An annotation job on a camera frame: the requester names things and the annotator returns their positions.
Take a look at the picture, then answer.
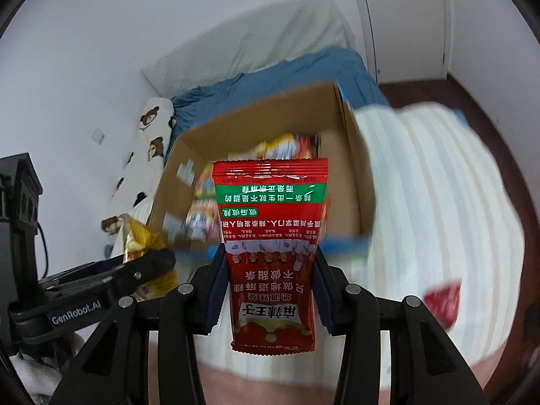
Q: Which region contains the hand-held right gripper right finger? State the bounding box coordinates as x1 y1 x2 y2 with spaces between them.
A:
313 248 492 405

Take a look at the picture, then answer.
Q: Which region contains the colourful candy bag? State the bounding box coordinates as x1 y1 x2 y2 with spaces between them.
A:
194 166 217 201

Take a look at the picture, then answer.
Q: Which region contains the cardboard box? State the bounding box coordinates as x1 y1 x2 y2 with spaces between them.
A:
147 80 376 262

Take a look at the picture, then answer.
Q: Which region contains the bear print bolster pillow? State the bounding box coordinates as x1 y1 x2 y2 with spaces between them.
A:
101 97 176 258

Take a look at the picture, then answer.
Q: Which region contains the orange panda snack packet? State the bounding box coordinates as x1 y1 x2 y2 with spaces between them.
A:
185 200 223 243

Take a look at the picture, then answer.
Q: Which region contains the long red snack sachet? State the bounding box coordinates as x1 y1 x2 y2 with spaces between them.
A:
211 158 330 352

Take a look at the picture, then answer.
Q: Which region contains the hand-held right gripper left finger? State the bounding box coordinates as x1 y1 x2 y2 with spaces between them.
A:
50 242 231 405

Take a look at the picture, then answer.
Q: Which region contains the grey white pillow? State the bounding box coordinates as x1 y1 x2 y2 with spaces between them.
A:
141 0 355 98

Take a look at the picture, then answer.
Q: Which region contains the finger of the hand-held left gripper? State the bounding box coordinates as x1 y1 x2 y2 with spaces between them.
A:
38 247 178 301

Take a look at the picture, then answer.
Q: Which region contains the dark red triangular packet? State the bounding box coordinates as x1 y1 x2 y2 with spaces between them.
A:
424 280 462 327

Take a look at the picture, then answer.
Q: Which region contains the white crumpled cloth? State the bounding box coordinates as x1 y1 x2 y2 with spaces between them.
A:
8 333 85 405

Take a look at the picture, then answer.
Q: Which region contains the blue bed sheet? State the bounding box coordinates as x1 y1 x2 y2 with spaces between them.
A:
171 46 391 112

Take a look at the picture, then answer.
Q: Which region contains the white door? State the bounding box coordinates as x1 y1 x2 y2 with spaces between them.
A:
346 0 452 83

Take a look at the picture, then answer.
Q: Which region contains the yellow instant noodle packet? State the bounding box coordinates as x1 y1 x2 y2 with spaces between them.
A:
230 133 321 162

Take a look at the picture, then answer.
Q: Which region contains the black cable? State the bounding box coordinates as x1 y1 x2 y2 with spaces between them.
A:
36 221 50 279

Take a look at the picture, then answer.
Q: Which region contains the yellow panda snack packet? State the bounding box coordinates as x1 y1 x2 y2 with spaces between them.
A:
120 215 178 300

